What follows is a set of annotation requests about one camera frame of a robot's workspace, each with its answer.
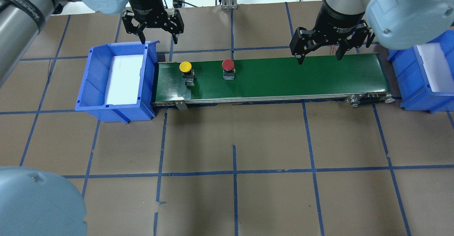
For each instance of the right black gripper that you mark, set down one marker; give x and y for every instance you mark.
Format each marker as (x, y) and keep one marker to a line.
(335, 22)

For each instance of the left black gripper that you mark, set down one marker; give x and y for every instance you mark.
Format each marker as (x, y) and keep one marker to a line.
(147, 5)

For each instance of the yellow push button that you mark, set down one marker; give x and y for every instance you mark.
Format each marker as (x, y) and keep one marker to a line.
(188, 73)

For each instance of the red push button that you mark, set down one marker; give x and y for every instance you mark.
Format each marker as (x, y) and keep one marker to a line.
(229, 70)

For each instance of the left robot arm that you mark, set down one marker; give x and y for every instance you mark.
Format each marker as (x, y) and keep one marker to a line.
(40, 203)

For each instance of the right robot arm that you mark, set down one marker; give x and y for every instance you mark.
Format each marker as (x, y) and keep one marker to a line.
(395, 24)

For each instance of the green conveyor belt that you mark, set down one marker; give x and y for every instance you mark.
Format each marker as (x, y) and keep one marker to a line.
(356, 79)

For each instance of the white foam pad left bin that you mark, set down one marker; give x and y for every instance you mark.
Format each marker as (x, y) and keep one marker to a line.
(124, 80)

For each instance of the white foam pad bin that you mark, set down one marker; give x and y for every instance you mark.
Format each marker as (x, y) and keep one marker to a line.
(436, 67)
(124, 80)

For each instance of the left blue bin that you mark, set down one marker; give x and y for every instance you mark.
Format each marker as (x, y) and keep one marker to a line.
(93, 85)

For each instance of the blue bin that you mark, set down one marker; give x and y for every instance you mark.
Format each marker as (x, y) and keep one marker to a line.
(412, 80)
(93, 85)

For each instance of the right blue bin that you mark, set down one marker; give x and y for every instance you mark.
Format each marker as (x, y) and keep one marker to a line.
(412, 80)

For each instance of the white foam pad right bin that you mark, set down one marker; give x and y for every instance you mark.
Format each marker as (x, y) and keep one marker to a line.
(436, 67)

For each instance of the brown paper table cover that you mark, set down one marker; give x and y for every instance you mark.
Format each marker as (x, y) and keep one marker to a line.
(308, 168)

